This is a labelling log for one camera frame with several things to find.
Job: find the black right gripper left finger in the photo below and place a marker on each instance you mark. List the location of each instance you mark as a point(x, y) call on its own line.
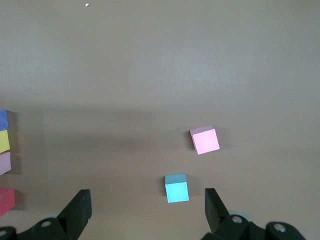
point(75, 212)

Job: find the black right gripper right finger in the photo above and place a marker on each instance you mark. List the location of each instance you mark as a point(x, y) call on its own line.
point(215, 212)

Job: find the red foam cube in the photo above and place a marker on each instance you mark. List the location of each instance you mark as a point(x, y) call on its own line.
point(6, 201)

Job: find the pink foam cube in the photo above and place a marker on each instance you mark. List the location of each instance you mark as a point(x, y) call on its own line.
point(5, 162)
point(205, 141)

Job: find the yellow foam cube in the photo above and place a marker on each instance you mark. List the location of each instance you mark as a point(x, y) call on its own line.
point(3, 141)

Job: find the purple foam cube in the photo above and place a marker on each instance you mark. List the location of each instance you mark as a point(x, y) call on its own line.
point(3, 120)

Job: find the blue foam cube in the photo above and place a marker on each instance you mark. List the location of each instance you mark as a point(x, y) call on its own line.
point(176, 191)

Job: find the brown table cover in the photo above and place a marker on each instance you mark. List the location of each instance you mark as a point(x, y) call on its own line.
point(160, 75)

